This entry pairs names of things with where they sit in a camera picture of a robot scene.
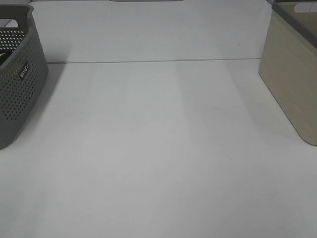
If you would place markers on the grey perforated plastic basket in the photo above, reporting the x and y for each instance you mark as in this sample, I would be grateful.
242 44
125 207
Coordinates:
23 74

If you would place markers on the beige plastic basket grey rim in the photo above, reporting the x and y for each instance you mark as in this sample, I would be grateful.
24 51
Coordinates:
288 65

